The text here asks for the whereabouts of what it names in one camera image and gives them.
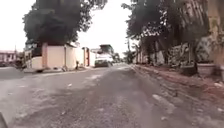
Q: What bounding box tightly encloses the white vehicle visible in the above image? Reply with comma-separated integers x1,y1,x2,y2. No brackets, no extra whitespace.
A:
94,53,115,69

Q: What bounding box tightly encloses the grey planter pot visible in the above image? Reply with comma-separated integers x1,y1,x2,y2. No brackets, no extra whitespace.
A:
196,62,216,78

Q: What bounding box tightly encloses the weathered concrete pillar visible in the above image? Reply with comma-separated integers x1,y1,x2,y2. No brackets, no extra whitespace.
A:
206,0,224,81

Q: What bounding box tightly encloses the large dark tree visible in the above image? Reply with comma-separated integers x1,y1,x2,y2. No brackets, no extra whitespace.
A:
22,0,108,47

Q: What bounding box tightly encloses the reddish dirt verge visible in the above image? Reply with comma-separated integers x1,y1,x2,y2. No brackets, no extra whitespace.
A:
133,63,224,108

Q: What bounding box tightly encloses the row of trees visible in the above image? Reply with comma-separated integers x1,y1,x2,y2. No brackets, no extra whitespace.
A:
120,0,209,64

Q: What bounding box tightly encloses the low pale building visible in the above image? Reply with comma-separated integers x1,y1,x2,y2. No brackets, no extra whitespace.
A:
0,49,18,68

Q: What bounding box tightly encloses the grey asphalt road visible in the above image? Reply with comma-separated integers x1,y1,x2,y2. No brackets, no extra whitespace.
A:
0,63,224,128

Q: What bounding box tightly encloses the pale boundary wall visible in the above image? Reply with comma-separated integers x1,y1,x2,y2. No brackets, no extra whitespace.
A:
24,42,97,72

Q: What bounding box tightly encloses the wall with graffiti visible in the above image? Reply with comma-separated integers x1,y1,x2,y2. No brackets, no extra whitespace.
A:
135,41,201,69

